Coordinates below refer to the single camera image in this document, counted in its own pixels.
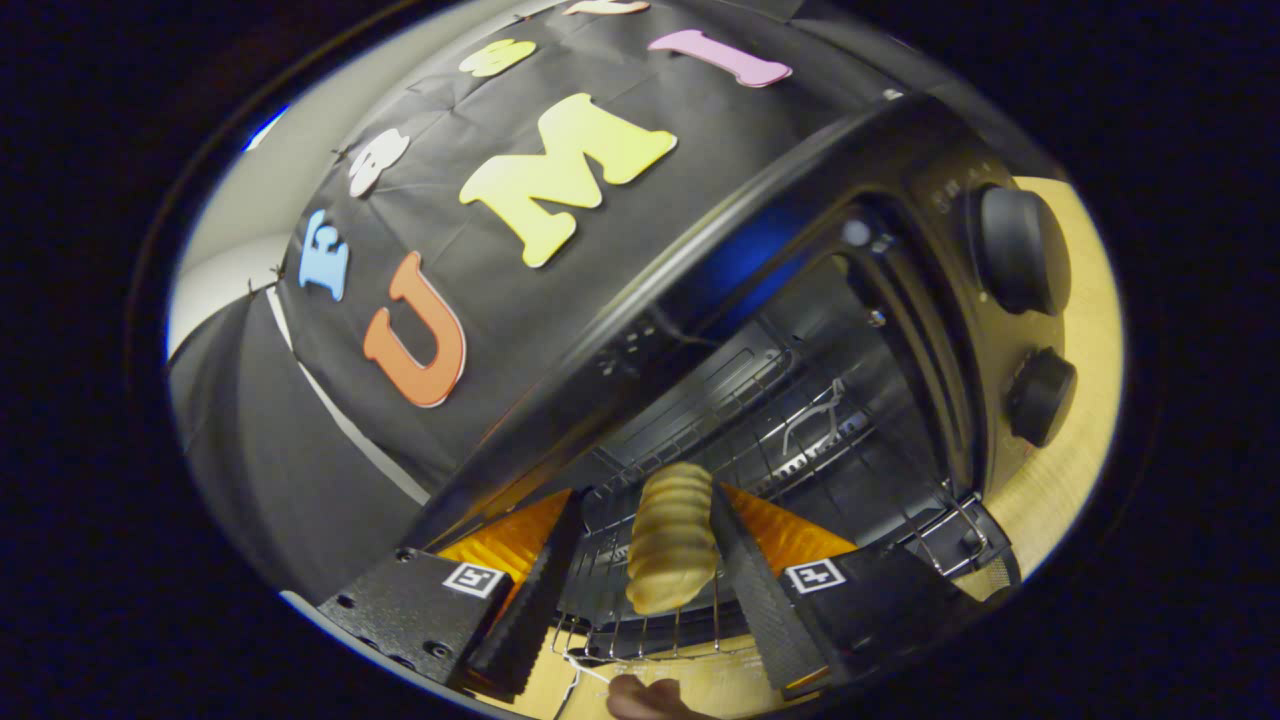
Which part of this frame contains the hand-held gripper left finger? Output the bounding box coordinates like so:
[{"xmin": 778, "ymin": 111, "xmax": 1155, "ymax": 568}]
[{"xmin": 318, "ymin": 488, "xmax": 586, "ymax": 701}]

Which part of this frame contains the wire oven rack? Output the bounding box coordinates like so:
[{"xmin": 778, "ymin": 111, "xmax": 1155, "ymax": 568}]
[{"xmin": 555, "ymin": 345, "xmax": 991, "ymax": 661}]

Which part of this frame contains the black toaster oven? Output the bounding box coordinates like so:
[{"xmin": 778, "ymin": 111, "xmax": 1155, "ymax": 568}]
[{"xmin": 405, "ymin": 95, "xmax": 1081, "ymax": 661}]

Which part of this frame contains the yellow ridged bread roll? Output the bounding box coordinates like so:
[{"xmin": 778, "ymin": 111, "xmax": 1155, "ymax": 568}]
[{"xmin": 625, "ymin": 461, "xmax": 719, "ymax": 616}]

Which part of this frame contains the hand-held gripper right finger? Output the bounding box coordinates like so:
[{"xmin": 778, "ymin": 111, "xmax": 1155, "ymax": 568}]
[{"xmin": 710, "ymin": 482, "xmax": 986, "ymax": 696}]

